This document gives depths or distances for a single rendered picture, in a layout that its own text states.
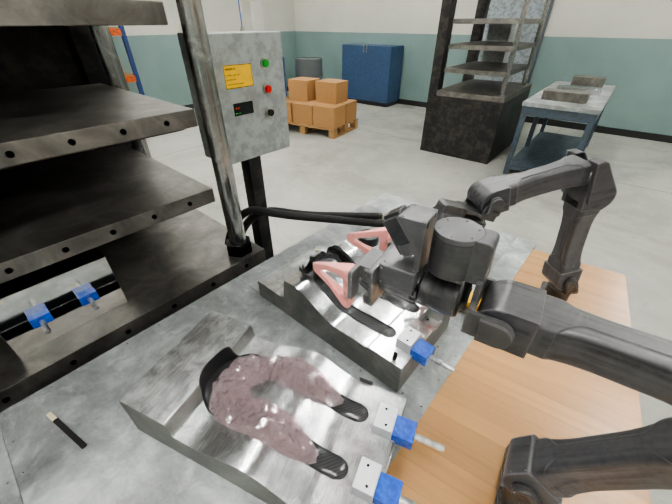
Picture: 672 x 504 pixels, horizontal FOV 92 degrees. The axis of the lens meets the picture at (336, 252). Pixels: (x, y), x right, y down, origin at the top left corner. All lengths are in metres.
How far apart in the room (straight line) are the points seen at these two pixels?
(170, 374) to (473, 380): 0.68
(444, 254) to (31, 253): 0.96
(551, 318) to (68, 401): 0.96
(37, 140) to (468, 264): 0.93
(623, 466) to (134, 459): 0.79
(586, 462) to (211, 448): 0.57
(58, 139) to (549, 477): 1.14
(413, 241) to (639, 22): 6.72
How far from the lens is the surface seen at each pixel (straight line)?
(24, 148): 1.01
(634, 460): 0.57
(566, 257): 1.04
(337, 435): 0.71
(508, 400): 0.90
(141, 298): 1.21
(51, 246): 1.09
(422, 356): 0.77
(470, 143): 4.74
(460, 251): 0.39
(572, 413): 0.95
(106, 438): 0.90
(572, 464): 0.61
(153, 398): 0.77
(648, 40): 7.04
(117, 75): 1.69
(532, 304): 0.44
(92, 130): 1.03
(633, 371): 0.46
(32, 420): 1.02
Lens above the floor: 1.50
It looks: 35 degrees down
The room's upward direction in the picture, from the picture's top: straight up
